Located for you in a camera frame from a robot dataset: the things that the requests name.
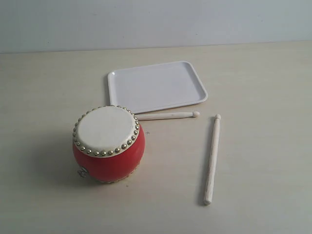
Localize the short wooden drumstick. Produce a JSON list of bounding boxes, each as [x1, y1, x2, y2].
[[136, 111, 200, 121]]

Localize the white rectangular tray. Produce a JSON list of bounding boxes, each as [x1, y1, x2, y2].
[[107, 61, 208, 114]]

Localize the red small drum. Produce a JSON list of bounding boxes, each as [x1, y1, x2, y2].
[[72, 105, 145, 183]]

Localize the long wooden drumstick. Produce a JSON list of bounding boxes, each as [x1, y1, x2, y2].
[[203, 114, 221, 205]]

